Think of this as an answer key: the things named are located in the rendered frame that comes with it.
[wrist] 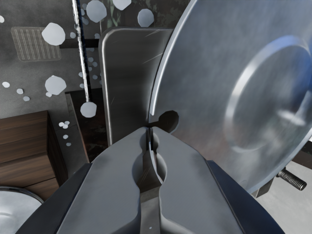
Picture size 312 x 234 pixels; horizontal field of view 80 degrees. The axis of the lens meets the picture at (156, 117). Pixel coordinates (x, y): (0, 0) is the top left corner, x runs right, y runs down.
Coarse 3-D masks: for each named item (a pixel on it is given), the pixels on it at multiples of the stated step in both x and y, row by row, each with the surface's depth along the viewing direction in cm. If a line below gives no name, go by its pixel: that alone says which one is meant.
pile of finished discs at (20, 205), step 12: (0, 192) 53; (12, 192) 54; (24, 192) 56; (0, 204) 54; (12, 204) 56; (24, 204) 57; (36, 204) 59; (0, 216) 55; (12, 216) 57; (24, 216) 59; (0, 228) 56; (12, 228) 58
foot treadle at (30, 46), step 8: (16, 32) 56; (24, 32) 57; (32, 32) 57; (40, 32) 58; (16, 40) 57; (24, 40) 57; (32, 40) 58; (40, 40) 59; (64, 40) 63; (72, 40) 64; (88, 40) 67; (96, 40) 68; (16, 48) 57; (24, 48) 58; (32, 48) 59; (40, 48) 60; (48, 48) 61; (56, 48) 62; (64, 48) 64; (24, 56) 59; (32, 56) 60; (40, 56) 61; (48, 56) 62; (56, 56) 63
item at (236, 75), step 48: (192, 0) 11; (240, 0) 13; (288, 0) 15; (192, 48) 13; (240, 48) 15; (288, 48) 17; (192, 96) 15; (240, 96) 17; (288, 96) 21; (192, 144) 18; (240, 144) 20; (288, 144) 27
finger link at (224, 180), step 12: (216, 168) 9; (216, 180) 8; (228, 180) 8; (228, 192) 8; (240, 192) 8; (228, 204) 7; (240, 204) 7; (252, 204) 7; (240, 216) 7; (252, 216) 7; (264, 216) 7; (252, 228) 6; (264, 228) 6; (276, 228) 6
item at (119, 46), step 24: (120, 48) 11; (144, 48) 12; (120, 72) 12; (144, 72) 12; (120, 96) 12; (144, 96) 13; (120, 120) 13; (144, 120) 14; (168, 120) 15; (144, 168) 16
